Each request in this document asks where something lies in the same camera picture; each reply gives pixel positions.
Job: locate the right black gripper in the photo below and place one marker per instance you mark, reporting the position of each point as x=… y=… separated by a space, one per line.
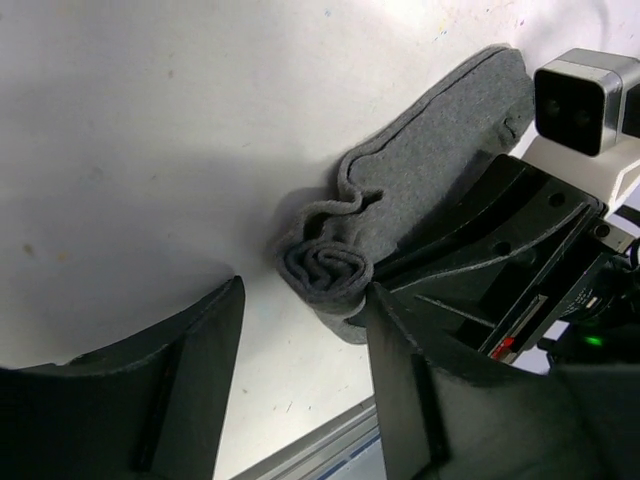
x=520 y=251

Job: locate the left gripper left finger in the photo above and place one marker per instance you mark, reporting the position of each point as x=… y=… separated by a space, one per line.
x=151 y=406

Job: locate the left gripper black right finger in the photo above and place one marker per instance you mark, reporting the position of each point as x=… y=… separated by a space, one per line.
x=445 y=411

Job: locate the grey sock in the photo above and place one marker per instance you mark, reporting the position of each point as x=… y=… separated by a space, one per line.
x=393 y=184

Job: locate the aluminium frame rail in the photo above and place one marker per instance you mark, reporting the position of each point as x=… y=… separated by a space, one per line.
x=326 y=451

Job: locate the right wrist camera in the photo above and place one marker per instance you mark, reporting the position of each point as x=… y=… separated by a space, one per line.
x=587 y=123

